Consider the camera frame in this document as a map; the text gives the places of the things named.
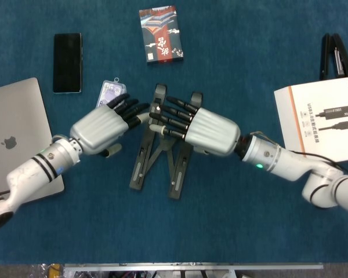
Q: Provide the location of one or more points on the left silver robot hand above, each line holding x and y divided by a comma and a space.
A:
95, 130

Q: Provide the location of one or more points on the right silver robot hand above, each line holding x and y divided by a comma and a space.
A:
214, 130

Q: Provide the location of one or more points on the clear small plastic case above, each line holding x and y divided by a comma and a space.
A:
110, 89

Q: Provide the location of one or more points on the dark foldable laptop stand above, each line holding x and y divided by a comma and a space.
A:
175, 185

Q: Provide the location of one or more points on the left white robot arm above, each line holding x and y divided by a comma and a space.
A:
32, 173

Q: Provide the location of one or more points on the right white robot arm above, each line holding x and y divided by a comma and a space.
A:
278, 162

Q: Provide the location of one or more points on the silver closed laptop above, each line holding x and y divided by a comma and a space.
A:
14, 110

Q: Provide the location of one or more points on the black smartphone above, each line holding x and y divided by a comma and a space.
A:
67, 62

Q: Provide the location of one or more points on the teal felt table cloth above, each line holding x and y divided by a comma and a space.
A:
75, 231

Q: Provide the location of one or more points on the dark patterned card box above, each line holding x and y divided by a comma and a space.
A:
159, 32

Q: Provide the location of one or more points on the black stapler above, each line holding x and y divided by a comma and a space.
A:
324, 58

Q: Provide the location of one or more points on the crumpled clear plastic wrap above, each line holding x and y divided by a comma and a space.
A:
37, 272

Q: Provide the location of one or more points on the aluminium frame rail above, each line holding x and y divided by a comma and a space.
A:
191, 265

